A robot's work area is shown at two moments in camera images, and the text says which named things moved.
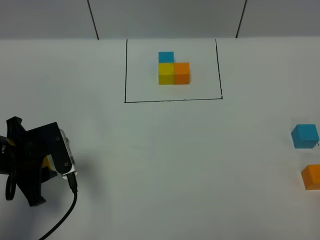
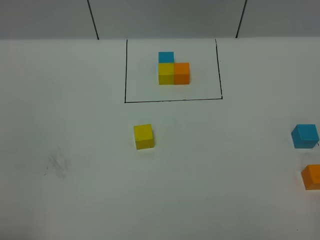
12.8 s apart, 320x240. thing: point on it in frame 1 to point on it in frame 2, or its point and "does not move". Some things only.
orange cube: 311,177 does not move
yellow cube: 48,161 to 144,136
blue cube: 304,136 does not move
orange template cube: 181,73 does not move
